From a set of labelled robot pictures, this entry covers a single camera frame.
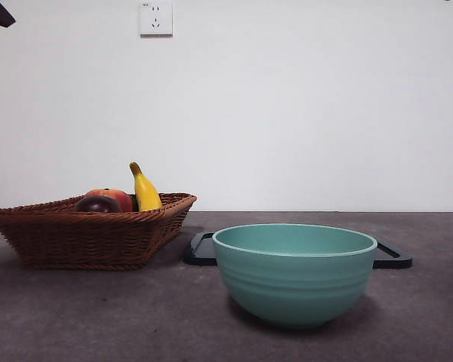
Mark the red and yellow apple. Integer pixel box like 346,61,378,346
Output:
85,188,134,213

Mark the dark rectangular tray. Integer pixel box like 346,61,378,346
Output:
183,232,414,269

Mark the yellow banana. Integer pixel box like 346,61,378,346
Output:
128,161,163,212

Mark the teal ceramic bowl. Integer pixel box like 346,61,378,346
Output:
211,223,378,329

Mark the dark red plum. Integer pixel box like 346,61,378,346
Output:
74,195,122,213

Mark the white wall socket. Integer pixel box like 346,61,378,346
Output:
139,1,174,38

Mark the brown woven wicker basket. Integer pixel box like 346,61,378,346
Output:
0,192,197,272

